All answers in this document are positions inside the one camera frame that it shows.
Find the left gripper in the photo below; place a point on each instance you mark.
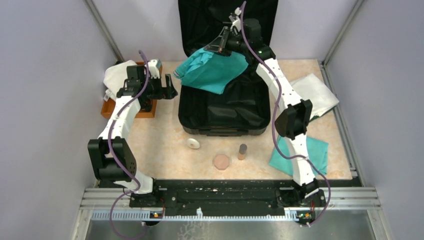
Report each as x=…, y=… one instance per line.
x=168, y=92

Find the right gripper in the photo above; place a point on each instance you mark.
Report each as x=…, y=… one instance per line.
x=219, y=44

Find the teal shirt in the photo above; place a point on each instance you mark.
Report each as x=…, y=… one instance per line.
x=209, y=71

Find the tan bottle with grey cap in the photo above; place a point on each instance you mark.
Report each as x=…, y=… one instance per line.
x=242, y=151

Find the white shirt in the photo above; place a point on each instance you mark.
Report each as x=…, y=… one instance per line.
x=311, y=88

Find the dark green shirt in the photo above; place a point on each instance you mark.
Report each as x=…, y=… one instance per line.
x=317, y=115

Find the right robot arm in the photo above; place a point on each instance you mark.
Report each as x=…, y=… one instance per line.
x=291, y=115

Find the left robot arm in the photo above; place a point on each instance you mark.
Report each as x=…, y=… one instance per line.
x=110, y=155

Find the white folded towel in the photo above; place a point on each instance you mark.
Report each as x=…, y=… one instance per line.
x=115, y=76

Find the wooden tray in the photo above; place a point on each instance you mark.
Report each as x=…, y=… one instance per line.
x=128, y=102

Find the black open suitcase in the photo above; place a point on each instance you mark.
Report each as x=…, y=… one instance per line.
x=244, y=106

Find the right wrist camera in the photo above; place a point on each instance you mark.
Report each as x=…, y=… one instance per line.
x=234, y=17

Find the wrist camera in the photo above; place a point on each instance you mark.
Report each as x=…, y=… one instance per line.
x=234, y=17
x=154, y=68

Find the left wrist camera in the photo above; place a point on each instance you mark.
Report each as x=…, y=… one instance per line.
x=154, y=68

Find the aluminium frame rail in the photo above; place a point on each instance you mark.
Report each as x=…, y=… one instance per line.
x=354, y=213

